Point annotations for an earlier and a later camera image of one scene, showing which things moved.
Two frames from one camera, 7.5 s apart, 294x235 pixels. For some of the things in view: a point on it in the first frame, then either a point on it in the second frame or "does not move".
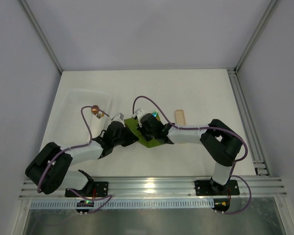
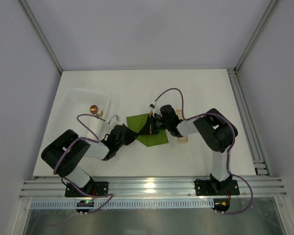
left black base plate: (100, 189) does not move
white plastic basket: (69, 129) does not move
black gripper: (139, 113) -> (152, 106)
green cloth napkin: (133, 124) does not move
